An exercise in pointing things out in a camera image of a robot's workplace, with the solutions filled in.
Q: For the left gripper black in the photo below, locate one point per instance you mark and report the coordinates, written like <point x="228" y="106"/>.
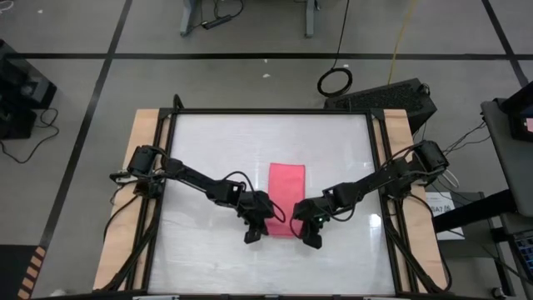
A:
<point x="256" y="208"/>

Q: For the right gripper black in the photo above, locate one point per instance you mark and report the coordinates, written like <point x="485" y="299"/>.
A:
<point x="311" y="212"/>

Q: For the pink towel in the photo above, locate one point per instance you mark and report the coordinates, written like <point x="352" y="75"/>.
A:
<point x="287" y="187"/>

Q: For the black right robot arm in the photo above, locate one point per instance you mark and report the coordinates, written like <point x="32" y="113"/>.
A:
<point x="387" y="173"/>

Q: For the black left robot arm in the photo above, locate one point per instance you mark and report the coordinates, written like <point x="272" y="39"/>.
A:
<point x="195" y="177"/>

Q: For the light wooden side board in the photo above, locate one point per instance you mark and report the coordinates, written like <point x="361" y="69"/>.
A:
<point x="141" y="125"/>
<point x="397" y="125"/>

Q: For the white paper label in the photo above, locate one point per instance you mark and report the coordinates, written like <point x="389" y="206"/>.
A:
<point x="441" y="200"/>

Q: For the black perforated computer tower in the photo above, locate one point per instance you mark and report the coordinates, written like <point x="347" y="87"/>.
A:
<point x="387" y="98"/>

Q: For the black table clamp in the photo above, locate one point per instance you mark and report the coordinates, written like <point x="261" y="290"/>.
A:
<point x="121" y="177"/>

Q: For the black desk base beam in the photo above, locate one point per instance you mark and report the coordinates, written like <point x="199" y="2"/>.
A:
<point x="479" y="210"/>

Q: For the black power strip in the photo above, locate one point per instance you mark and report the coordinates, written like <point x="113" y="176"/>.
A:
<point x="216" y="21"/>

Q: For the grey desk leg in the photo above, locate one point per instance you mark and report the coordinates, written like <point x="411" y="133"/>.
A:
<point x="187" y="21"/>
<point x="310" y="21"/>

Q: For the grey desk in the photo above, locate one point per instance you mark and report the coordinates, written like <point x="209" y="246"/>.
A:
<point x="508" y="158"/>

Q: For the blue keyboard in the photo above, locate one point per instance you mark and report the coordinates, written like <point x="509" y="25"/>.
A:
<point x="525" y="250"/>

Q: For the black monitor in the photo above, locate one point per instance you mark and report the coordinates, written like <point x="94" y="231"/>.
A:
<point x="520" y="108"/>

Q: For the black mat with orange stripes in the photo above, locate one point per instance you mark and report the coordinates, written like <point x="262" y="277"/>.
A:
<point x="16" y="271"/>

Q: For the black box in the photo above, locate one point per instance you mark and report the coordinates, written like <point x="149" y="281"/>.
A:
<point x="16" y="123"/>

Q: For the black equipment case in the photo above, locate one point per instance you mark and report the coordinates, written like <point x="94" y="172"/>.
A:
<point x="25" y="83"/>

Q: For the black table frame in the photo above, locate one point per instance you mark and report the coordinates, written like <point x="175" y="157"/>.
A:
<point x="270" y="111"/>

